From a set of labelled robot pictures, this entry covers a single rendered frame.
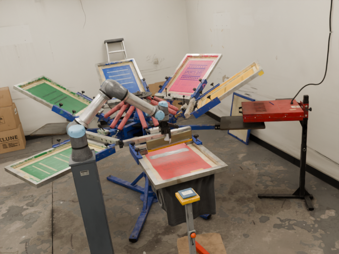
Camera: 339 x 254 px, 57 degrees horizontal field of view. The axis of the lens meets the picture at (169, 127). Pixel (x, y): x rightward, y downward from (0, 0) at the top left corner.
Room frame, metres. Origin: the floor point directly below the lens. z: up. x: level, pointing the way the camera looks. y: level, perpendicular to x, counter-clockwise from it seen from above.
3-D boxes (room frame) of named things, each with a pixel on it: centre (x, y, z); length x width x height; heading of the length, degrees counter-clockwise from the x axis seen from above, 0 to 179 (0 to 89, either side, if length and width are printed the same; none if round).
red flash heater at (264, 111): (3.13, -1.08, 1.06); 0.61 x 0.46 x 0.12; 78
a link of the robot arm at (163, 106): (2.51, 0.04, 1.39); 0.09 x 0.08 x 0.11; 112
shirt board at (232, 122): (3.29, -0.35, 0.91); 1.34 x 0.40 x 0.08; 78
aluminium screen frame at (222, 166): (2.43, -0.01, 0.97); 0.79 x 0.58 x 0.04; 18
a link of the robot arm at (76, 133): (2.12, 0.66, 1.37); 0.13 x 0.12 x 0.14; 22
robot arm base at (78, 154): (2.12, 0.65, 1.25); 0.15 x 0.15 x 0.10
